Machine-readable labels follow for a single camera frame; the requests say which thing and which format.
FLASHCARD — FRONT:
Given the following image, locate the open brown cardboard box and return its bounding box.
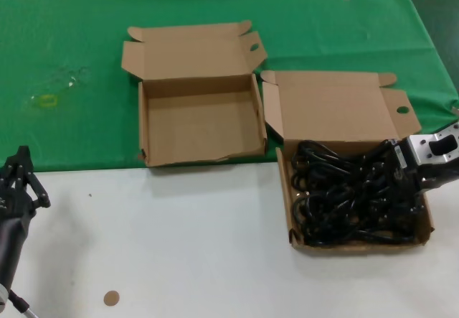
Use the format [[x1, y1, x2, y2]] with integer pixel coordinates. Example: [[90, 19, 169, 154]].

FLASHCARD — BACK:
[[260, 69, 435, 258]]

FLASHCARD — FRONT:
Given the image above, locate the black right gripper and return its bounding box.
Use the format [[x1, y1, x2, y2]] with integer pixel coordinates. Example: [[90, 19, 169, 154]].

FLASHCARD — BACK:
[[372, 139, 425, 208]]

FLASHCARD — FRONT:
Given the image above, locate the cardboard box with torn rim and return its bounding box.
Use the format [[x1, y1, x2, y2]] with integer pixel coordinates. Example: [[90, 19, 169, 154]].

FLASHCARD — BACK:
[[120, 19, 268, 169]]

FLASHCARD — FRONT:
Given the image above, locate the cable with silver connector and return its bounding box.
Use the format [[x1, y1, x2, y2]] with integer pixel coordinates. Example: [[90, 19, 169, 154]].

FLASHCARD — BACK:
[[9, 289, 37, 318]]

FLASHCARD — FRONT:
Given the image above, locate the crinkled clear tape patch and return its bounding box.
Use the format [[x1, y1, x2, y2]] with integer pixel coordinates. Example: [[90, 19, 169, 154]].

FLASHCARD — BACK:
[[53, 65, 90, 90]]

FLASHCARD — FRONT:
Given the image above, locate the yellow tape rectangle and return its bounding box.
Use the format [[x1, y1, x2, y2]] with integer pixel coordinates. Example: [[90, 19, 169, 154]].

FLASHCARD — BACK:
[[37, 94, 60, 108]]

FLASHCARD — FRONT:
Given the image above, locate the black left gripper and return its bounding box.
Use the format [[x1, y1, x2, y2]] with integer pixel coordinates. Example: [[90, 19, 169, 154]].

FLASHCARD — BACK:
[[0, 146, 52, 223]]

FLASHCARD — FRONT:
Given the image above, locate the green table cloth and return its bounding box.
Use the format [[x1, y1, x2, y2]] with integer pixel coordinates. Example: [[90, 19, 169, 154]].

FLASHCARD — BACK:
[[0, 0, 459, 174]]

